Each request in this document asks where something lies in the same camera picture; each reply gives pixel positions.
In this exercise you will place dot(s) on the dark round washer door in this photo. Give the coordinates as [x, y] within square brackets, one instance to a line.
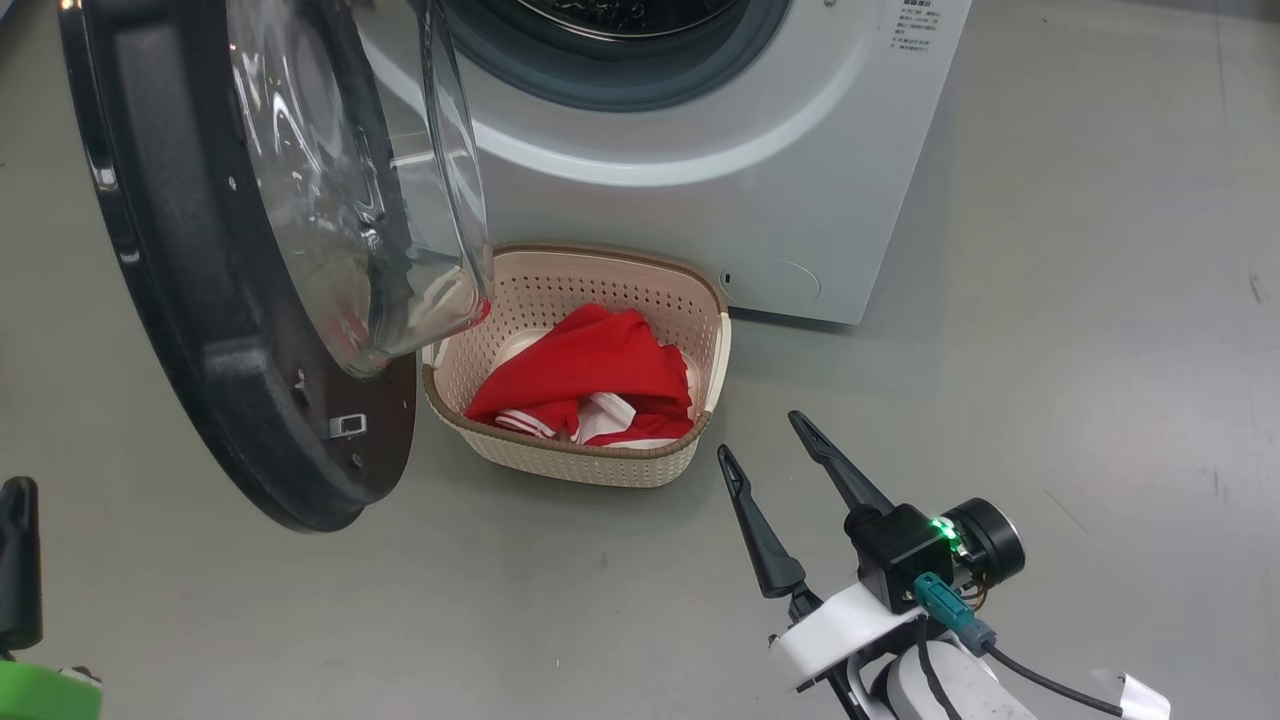
[200, 250]

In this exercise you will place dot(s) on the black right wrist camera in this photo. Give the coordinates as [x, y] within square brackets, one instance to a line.
[910, 550]

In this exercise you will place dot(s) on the red garment with white stripes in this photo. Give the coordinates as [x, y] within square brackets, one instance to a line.
[590, 360]

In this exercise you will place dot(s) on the small text sticker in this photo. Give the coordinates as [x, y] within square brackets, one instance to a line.
[912, 25]

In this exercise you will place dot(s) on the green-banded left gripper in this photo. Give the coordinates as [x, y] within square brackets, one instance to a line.
[40, 695]

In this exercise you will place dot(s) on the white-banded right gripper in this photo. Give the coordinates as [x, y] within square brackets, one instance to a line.
[840, 630]

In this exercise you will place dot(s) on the cream perforated laundry basket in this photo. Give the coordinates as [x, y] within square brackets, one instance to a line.
[600, 460]

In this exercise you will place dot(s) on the white front-load washing machine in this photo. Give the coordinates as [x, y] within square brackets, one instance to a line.
[800, 180]

